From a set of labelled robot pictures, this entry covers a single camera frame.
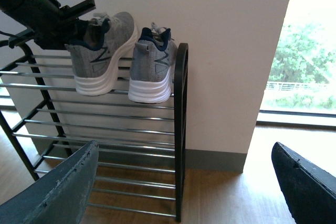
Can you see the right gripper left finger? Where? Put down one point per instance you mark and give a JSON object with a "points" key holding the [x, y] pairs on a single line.
{"points": [[61, 195]]}

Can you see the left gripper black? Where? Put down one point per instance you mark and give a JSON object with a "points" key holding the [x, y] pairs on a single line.
{"points": [[47, 23]]}

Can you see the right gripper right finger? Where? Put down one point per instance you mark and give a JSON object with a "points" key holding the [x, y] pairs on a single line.
{"points": [[309, 191]]}

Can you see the grey knit sneaker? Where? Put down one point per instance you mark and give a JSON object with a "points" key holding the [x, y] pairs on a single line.
{"points": [[154, 57], [96, 50]]}

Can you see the black metal shoe rack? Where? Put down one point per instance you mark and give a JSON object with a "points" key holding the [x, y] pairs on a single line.
{"points": [[141, 165]]}

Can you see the right window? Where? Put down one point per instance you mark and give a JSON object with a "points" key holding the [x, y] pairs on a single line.
{"points": [[300, 90]]}

